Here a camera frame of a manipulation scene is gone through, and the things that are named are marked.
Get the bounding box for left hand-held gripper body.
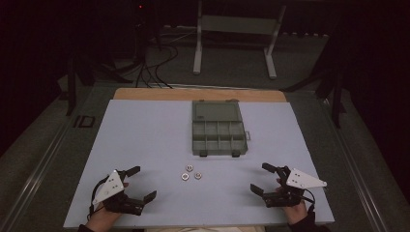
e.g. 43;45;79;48
91;169;145;217

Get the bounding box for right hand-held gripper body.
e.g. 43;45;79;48
262;165;328;209

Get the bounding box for grey plastic compartment organizer box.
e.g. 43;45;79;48
191;99;252;159

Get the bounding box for person's right hand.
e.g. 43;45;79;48
276;178;309;226

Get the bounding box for person's left hand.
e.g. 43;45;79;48
85;181;131;232

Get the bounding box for pale grey table mat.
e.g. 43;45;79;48
63;99;336;230

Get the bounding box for black angled metal stand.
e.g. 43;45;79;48
279;30;348;130

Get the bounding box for black tripod stand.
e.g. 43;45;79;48
130;0;153;67

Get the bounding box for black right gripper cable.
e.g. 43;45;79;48
302;188;317;214

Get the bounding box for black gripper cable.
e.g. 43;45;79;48
302;188;317;214
87;174;111;221

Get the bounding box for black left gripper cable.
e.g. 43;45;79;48
87;174;111;221

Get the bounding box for metal floor rail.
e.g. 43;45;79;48
0;122;73;232
322;96;392;232

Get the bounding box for black floor cables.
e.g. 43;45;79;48
134;43;180;90

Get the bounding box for white metal stand frame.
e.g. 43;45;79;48
192;0;287;80

